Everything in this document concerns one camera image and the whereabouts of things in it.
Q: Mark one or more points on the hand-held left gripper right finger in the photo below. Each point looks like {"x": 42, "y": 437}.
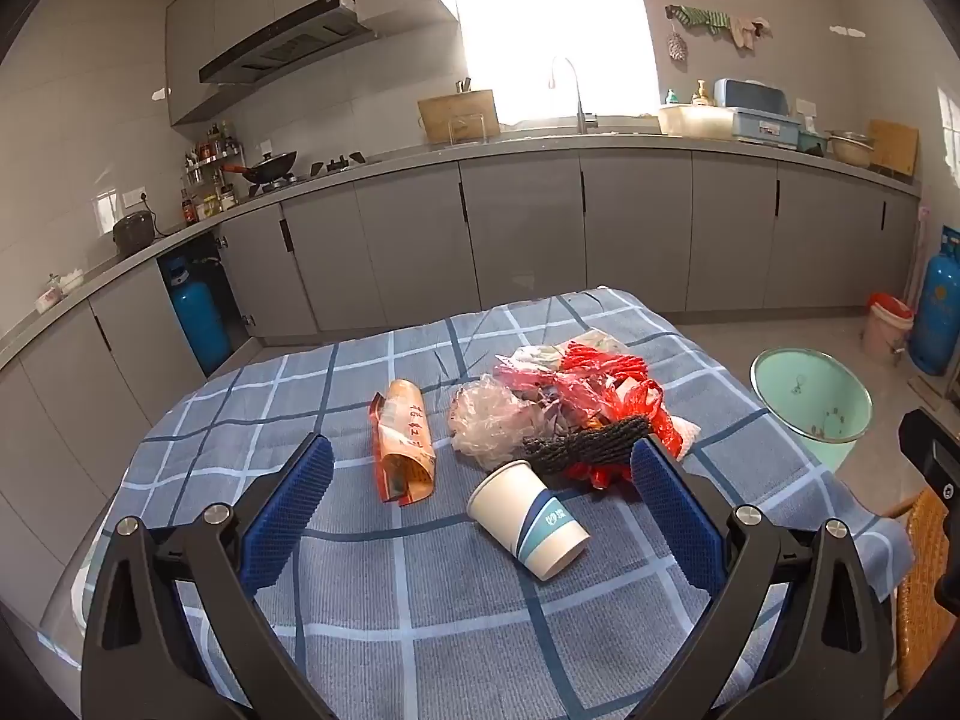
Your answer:
{"x": 675, "y": 517}

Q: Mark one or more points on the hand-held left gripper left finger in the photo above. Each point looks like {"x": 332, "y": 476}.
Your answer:
{"x": 289, "y": 510}

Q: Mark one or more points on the black woven net sleeve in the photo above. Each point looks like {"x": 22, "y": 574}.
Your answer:
{"x": 592, "y": 444}

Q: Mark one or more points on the red orange plastic wrapper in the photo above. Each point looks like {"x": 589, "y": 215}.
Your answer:
{"x": 637, "y": 405}

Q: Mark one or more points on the green bin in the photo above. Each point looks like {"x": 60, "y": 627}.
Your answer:
{"x": 810, "y": 397}

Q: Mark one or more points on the orange snack wrapper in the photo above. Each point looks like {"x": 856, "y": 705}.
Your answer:
{"x": 409, "y": 435}

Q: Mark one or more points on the white paper cup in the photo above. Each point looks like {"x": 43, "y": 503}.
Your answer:
{"x": 517, "y": 517}

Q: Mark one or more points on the grey plastic bag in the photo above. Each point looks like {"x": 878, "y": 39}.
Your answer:
{"x": 547, "y": 412}

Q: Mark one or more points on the red foam net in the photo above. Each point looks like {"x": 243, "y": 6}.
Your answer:
{"x": 600, "y": 364}

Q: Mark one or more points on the translucent red plastic bag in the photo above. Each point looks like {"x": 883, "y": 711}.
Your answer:
{"x": 525, "y": 376}

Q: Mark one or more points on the clear plastic bag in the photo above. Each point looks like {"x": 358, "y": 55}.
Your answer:
{"x": 487, "y": 420}

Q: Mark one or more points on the white printed plastic bag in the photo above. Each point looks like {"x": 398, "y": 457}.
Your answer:
{"x": 540, "y": 352}

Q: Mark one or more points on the wicker chair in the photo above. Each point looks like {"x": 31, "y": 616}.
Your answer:
{"x": 922, "y": 585}

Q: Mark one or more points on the pink bucket with red liner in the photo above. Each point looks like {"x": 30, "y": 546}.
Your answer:
{"x": 887, "y": 330}

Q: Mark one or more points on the blue gas cylinder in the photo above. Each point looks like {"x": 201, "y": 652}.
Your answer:
{"x": 199, "y": 315}
{"x": 937, "y": 300}

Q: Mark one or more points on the blue checked tablecloth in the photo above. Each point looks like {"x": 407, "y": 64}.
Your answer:
{"x": 420, "y": 615}

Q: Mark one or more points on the light wooden board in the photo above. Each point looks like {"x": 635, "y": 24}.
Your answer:
{"x": 894, "y": 148}

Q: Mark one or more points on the dark rice cooker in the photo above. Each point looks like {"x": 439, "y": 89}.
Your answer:
{"x": 133, "y": 232}

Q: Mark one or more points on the metal bowl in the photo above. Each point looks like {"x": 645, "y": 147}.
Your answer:
{"x": 851, "y": 150}

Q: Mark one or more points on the grey kitchen counter cabinets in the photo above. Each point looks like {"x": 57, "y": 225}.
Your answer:
{"x": 525, "y": 232}

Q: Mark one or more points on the small green basket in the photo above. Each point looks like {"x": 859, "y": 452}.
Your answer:
{"x": 814, "y": 141}

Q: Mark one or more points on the spice rack with bottles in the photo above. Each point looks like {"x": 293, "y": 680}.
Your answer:
{"x": 210, "y": 180}

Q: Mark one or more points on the black wok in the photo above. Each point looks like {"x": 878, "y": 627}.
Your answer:
{"x": 270, "y": 166}

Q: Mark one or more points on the gas stove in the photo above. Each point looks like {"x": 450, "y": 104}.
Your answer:
{"x": 334, "y": 165}

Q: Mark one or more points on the blue dish rack box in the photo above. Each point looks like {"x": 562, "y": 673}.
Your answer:
{"x": 757, "y": 116}

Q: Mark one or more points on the white plastic tub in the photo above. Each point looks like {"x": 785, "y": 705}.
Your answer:
{"x": 696, "y": 121}

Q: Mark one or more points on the metal faucet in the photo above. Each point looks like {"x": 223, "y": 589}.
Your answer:
{"x": 581, "y": 116}

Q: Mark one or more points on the yellow soap bottle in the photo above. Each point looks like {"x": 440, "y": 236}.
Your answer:
{"x": 701, "y": 94}

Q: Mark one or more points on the black range hood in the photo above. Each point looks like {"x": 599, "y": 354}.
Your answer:
{"x": 292, "y": 45}

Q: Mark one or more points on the pink hanging cloth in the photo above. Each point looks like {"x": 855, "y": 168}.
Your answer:
{"x": 746, "y": 30}

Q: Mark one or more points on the grey hanging scrubber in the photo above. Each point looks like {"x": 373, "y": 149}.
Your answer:
{"x": 677, "y": 45}

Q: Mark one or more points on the green striped hanging cloth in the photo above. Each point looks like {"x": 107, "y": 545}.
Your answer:
{"x": 701, "y": 19}

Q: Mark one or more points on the bright window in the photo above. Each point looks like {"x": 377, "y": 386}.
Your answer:
{"x": 547, "y": 15}

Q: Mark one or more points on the grey wall cabinets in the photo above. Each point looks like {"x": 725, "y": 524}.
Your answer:
{"x": 225, "y": 30}

